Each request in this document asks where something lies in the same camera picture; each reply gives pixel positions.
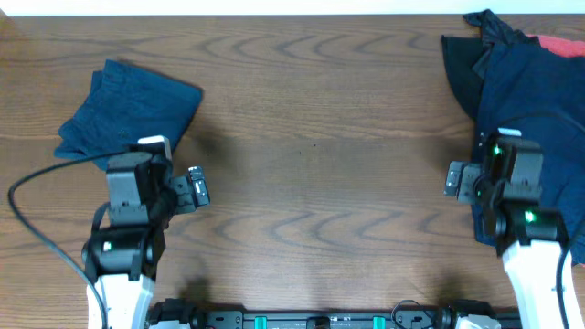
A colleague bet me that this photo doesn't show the dark navy shorts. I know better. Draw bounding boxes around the dark navy shorts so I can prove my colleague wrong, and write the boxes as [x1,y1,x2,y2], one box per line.
[470,41,585,266]

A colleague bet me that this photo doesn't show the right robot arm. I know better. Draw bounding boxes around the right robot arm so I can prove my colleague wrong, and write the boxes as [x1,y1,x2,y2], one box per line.
[443,130,584,328]

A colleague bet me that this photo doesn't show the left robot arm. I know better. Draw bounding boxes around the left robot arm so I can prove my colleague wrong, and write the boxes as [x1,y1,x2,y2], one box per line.
[82,141,210,328]

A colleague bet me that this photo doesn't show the folded blue shorts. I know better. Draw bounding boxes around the folded blue shorts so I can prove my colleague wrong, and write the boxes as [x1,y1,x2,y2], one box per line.
[54,59,203,160]

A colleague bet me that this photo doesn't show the black printed t-shirt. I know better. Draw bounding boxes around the black printed t-shirt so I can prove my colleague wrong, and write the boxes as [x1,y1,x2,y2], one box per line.
[441,9,540,121]

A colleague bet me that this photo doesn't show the red garment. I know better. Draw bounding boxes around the red garment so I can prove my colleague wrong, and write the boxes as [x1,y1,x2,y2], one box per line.
[536,35,585,58]

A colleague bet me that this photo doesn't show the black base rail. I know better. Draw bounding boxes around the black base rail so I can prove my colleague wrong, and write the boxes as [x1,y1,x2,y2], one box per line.
[144,299,522,329]

